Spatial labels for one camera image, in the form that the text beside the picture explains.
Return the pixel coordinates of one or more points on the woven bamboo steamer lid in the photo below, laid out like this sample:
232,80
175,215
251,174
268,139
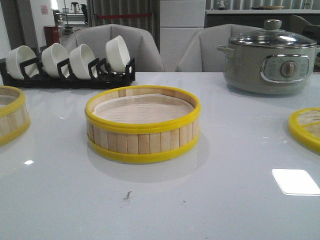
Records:
304,126

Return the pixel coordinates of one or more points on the bamboo steamer basket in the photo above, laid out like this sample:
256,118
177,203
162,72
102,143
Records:
14,116
143,143

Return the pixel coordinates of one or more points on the white steamer liner cloth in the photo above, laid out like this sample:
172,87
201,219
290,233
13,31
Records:
143,109

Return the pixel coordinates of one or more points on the left grey chair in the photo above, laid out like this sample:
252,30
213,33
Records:
140,44

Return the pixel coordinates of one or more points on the grey chair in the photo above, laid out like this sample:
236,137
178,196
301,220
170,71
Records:
201,54
140,44

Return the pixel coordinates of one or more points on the black dish rack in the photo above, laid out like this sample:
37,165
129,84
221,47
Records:
100,75

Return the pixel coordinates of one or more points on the right grey chair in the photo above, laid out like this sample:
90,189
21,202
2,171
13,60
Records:
201,54

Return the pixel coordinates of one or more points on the white bowl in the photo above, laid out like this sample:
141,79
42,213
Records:
51,56
79,59
117,54
17,56

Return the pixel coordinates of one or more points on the white cabinet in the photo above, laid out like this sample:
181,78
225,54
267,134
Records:
178,21

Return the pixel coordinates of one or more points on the grey electric cooking pot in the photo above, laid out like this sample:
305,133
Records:
267,70

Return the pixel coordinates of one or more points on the red bin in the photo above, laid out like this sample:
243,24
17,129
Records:
51,34

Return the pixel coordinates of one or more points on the glass pot lid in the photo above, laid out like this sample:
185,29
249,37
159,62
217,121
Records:
272,36

